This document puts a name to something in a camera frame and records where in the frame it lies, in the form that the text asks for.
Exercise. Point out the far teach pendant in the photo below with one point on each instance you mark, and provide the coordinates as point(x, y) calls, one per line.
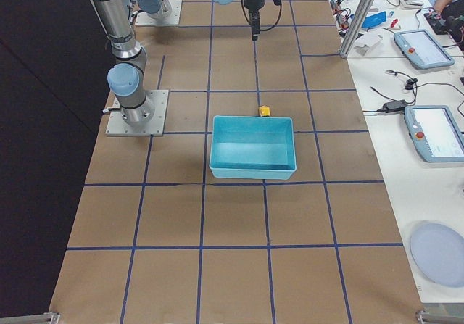
point(422, 49)

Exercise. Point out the teach pendant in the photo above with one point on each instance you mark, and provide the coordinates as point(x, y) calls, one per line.
point(434, 133)
point(422, 49)

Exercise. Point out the black power adapter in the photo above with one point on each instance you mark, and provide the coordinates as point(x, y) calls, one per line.
point(394, 106)

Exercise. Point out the yellow beetle toy car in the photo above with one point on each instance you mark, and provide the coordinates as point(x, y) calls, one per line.
point(264, 111)

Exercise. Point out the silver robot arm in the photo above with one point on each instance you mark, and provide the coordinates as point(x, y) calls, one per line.
point(126, 78)
point(155, 8)

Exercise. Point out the lavender round plate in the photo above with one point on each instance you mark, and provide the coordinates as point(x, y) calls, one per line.
point(437, 250)

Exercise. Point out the light blue plastic bin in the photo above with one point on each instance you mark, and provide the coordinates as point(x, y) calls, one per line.
point(249, 147)

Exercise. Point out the white cardboard box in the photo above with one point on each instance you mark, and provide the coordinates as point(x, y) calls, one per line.
point(366, 43)

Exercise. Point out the aluminium frame post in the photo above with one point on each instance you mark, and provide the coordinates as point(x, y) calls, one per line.
point(354, 29)

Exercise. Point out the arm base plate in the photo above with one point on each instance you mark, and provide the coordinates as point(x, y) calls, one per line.
point(147, 120)
point(169, 15)

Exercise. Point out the near teach pendant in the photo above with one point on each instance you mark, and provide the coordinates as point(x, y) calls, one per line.
point(434, 133)

